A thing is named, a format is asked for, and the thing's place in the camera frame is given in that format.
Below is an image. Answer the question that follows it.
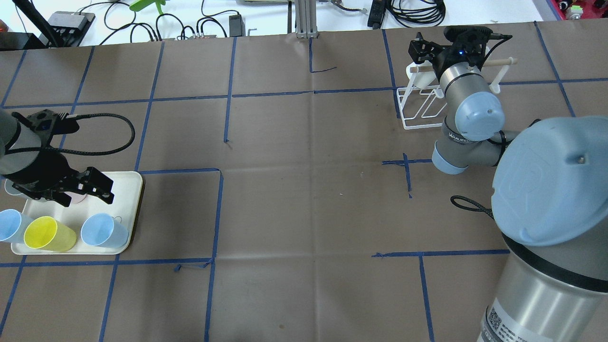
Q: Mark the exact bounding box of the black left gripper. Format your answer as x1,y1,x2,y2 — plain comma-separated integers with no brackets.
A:
5,147,114,204

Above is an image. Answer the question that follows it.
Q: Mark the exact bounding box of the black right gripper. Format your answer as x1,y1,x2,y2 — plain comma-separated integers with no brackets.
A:
435,26,493,76

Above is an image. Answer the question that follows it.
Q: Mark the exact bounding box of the light blue plastic cup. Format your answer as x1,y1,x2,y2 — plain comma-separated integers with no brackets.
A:
81,213,129,247

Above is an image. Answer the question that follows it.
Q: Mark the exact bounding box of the white plastic cup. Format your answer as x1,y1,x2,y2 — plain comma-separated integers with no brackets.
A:
406,61,439,89

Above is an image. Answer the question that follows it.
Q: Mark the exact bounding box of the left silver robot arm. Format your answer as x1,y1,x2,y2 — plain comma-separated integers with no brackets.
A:
1,110,134,207

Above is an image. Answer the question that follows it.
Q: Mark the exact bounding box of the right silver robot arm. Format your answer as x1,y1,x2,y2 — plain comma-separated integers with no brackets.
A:
410,26,607,342

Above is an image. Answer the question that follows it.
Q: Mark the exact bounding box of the pink plastic cup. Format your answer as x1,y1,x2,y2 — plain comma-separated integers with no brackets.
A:
64,192,87,204

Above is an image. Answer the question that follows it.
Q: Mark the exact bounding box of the yellow plastic cup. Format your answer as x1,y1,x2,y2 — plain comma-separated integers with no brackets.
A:
24,216,77,252

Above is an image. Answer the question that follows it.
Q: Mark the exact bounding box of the grey plastic cup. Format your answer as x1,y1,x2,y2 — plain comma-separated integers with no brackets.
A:
4,179,24,197

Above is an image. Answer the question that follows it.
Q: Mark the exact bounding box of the cream plastic tray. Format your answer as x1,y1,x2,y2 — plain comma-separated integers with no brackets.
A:
22,171,144,255

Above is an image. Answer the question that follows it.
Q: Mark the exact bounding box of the brown paper table cover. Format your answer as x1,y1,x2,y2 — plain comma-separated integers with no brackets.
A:
0,21,608,342

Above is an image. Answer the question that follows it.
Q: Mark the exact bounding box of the coiled black cable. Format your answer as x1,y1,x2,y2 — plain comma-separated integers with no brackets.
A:
387,0,447,28

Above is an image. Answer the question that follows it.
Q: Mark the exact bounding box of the white wire cup rack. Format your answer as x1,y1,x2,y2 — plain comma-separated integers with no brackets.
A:
397,47,518,130

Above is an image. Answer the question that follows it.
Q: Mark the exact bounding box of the aluminium frame post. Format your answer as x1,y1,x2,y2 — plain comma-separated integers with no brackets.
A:
293,0,318,38

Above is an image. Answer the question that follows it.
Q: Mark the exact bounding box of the green handled reacher grabber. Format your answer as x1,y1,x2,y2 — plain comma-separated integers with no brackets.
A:
129,0,167,15

